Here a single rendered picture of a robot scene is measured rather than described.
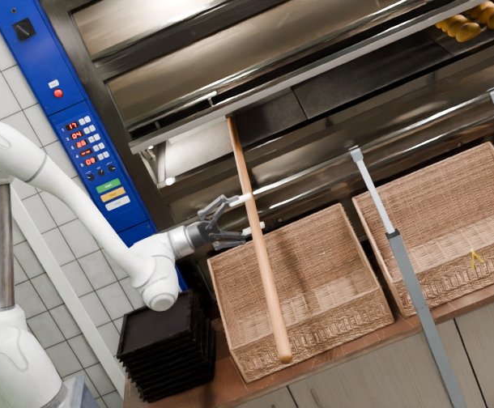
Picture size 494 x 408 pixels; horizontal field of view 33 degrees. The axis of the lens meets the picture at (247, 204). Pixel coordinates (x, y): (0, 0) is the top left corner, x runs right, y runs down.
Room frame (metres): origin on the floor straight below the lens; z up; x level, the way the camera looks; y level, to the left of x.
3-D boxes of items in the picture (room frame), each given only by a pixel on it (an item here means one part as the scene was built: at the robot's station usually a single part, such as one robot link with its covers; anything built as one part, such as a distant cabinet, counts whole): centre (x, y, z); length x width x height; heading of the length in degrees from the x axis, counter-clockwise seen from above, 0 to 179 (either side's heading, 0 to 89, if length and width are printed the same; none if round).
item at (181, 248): (2.38, 0.23, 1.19); 0.09 x 0.06 x 0.09; 175
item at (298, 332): (2.65, -0.03, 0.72); 0.56 x 0.49 x 0.28; 86
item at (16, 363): (2.14, 0.78, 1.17); 0.18 x 0.16 x 0.22; 26
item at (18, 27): (2.90, 0.43, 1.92); 0.06 x 0.04 x 0.11; 85
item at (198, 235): (2.37, 0.16, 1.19); 0.09 x 0.07 x 0.08; 85
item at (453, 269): (2.60, -0.62, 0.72); 0.56 x 0.49 x 0.28; 84
